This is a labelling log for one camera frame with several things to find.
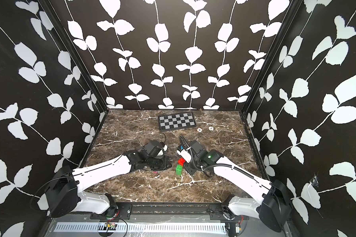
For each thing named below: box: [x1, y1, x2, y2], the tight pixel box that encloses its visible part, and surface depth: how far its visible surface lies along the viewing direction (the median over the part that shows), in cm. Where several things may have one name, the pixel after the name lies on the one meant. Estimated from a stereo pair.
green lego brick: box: [175, 164, 183, 176], surface depth 84 cm
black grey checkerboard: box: [157, 111, 197, 132], surface depth 113 cm
